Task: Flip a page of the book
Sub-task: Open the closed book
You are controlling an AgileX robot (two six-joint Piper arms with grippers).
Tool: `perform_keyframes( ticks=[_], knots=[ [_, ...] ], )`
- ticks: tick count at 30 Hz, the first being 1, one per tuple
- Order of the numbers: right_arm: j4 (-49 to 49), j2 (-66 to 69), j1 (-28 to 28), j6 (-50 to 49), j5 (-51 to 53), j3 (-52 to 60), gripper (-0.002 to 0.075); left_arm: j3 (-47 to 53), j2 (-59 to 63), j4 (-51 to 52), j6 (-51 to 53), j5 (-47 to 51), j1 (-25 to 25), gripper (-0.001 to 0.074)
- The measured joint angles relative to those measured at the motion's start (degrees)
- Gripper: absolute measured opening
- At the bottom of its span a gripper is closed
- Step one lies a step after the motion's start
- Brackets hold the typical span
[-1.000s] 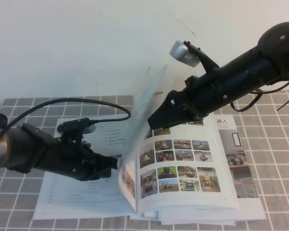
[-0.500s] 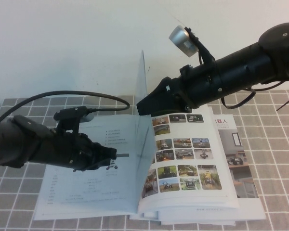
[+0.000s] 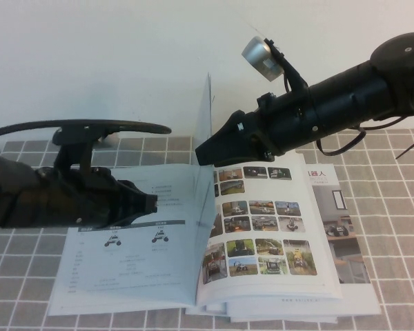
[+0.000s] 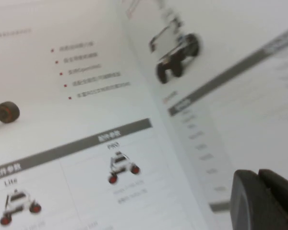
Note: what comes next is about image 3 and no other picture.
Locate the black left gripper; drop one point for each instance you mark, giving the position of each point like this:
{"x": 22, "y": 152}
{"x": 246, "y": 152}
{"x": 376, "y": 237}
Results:
{"x": 72, "y": 203}

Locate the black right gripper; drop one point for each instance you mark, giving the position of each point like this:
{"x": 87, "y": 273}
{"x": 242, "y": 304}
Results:
{"x": 276, "y": 131}

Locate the white catalogue book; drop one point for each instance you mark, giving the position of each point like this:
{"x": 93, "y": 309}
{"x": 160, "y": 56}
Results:
{"x": 131, "y": 276}

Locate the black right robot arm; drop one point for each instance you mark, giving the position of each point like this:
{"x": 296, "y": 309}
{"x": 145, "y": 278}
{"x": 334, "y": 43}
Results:
{"x": 365, "y": 93}

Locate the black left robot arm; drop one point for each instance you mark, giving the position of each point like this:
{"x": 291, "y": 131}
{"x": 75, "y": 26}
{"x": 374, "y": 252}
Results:
{"x": 7, "y": 193}

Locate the grey white checked tablecloth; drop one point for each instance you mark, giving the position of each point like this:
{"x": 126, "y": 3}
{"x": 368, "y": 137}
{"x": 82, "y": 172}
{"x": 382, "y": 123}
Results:
{"x": 20, "y": 293}

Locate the plain white booklet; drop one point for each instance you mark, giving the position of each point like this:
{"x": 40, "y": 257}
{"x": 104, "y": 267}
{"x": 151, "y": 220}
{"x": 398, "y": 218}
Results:
{"x": 279, "y": 319}

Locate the booklet with room photo cover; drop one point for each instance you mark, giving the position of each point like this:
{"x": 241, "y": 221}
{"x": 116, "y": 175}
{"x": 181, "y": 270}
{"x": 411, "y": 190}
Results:
{"x": 359, "y": 300}

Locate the black left camera mount bracket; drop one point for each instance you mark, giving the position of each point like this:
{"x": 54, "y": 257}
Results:
{"x": 70, "y": 158}

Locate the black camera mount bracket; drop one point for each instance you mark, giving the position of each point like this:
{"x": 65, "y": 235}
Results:
{"x": 70, "y": 158}
{"x": 295, "y": 82}

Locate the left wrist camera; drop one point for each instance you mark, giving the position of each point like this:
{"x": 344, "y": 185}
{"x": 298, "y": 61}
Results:
{"x": 76, "y": 134}

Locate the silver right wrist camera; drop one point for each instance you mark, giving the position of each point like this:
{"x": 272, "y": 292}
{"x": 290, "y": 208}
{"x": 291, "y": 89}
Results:
{"x": 262, "y": 58}

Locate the black right camera mount bracket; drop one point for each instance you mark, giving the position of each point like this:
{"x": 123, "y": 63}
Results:
{"x": 295, "y": 82}

